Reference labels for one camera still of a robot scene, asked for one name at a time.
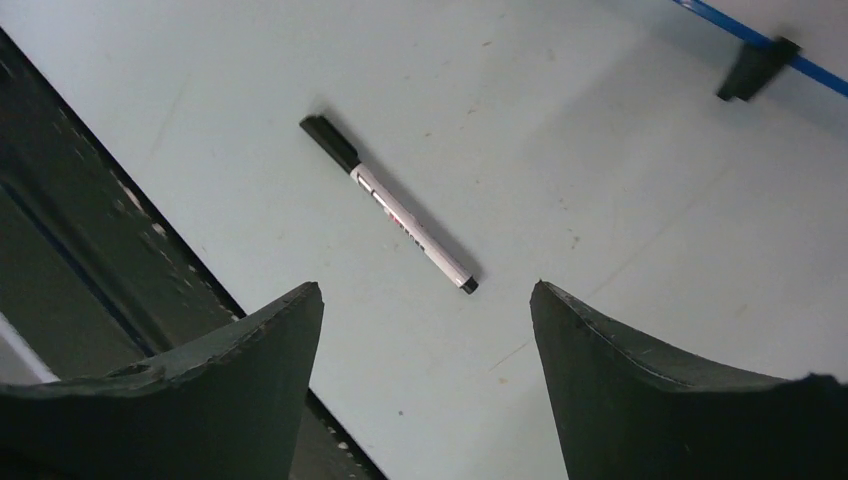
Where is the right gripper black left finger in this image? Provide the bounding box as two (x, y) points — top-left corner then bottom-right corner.
(1, 282), (324, 479)

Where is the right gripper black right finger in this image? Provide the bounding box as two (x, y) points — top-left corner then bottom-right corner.
(530, 281), (847, 479)

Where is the white whiteboard marker pen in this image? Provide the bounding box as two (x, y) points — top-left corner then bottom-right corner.
(350, 163), (479, 295)

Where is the black marker cap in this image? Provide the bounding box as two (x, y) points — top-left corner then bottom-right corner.
(299, 115), (361, 174)

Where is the blue framed whiteboard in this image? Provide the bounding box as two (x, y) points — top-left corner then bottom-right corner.
(678, 0), (847, 96)

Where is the black whiteboard foot left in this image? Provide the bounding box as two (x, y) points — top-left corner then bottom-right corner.
(716, 37), (801, 102)

